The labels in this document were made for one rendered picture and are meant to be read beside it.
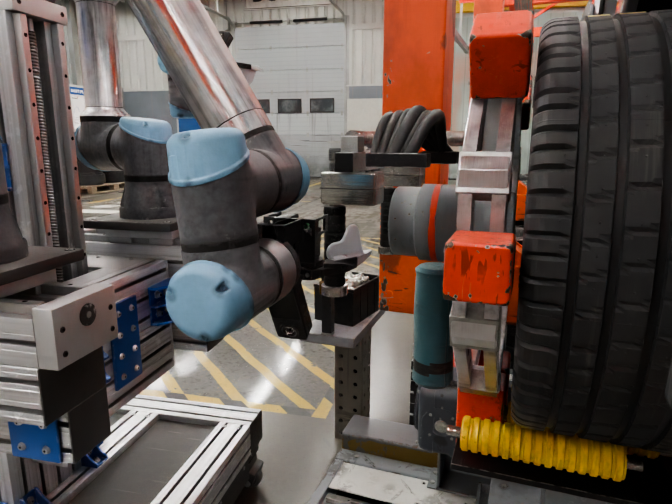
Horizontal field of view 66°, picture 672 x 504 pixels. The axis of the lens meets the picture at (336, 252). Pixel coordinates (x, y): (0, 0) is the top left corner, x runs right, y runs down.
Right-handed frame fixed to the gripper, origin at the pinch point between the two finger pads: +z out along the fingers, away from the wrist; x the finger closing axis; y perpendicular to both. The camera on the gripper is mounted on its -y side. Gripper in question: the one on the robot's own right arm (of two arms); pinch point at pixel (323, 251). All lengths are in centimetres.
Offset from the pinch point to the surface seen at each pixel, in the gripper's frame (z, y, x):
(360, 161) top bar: 4.1, 13.7, -4.4
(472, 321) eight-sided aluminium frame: -6.3, -6.3, -23.1
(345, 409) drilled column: 79, -72, 18
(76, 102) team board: 642, 65, 646
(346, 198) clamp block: 2.4, 8.1, -2.8
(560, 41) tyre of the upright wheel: 1.4, 29.6, -30.9
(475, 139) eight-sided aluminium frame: -2.4, 17.3, -21.5
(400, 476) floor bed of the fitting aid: 55, -75, -5
